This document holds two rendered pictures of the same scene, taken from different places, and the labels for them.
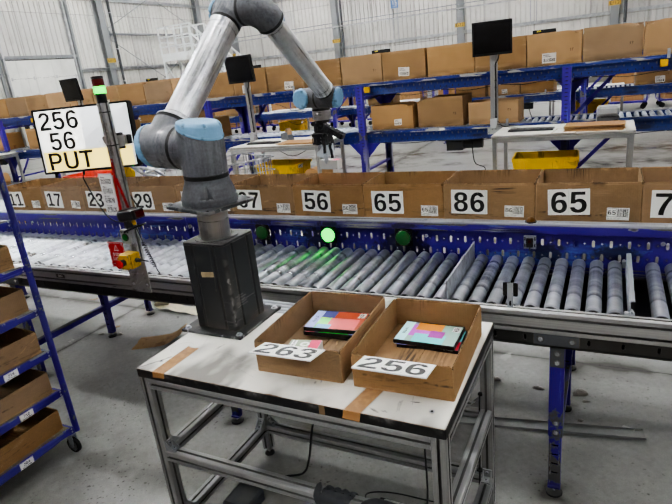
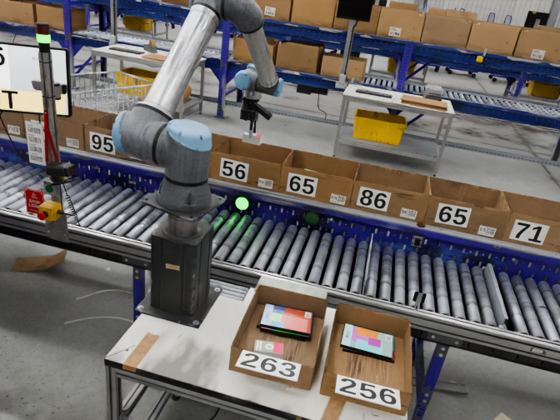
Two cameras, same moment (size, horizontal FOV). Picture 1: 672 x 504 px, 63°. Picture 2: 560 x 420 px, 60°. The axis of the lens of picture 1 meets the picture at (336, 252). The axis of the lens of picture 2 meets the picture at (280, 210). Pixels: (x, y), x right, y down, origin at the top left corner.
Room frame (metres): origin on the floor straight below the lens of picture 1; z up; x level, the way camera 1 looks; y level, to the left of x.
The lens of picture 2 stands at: (0.26, 0.54, 1.96)
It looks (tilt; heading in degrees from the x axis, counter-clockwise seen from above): 26 degrees down; 343
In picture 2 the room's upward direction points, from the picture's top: 8 degrees clockwise
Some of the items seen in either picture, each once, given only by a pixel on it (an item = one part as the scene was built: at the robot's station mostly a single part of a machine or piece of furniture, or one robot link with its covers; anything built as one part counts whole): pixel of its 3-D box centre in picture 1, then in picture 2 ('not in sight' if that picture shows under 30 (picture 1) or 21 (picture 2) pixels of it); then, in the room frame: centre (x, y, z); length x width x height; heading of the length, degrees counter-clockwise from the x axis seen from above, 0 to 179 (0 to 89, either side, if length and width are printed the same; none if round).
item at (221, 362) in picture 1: (317, 349); (270, 344); (1.57, 0.10, 0.74); 1.00 x 0.58 x 0.03; 62
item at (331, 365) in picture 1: (324, 331); (282, 332); (1.56, 0.06, 0.80); 0.38 x 0.28 x 0.10; 154
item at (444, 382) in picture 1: (420, 343); (367, 353); (1.42, -0.22, 0.80); 0.38 x 0.28 x 0.10; 153
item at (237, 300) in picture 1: (225, 278); (182, 266); (1.84, 0.41, 0.91); 0.26 x 0.26 x 0.33; 62
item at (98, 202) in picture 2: (183, 259); (95, 206); (2.72, 0.80, 0.72); 0.52 x 0.05 x 0.05; 152
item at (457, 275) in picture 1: (461, 269); (367, 262); (2.04, -0.50, 0.76); 0.46 x 0.01 x 0.09; 152
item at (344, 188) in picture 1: (339, 194); (252, 163); (2.79, -0.05, 0.96); 0.39 x 0.29 x 0.17; 62
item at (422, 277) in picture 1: (423, 276); (333, 262); (2.12, -0.35, 0.72); 0.52 x 0.05 x 0.05; 152
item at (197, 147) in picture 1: (200, 146); (186, 149); (1.83, 0.41, 1.39); 0.17 x 0.15 x 0.18; 56
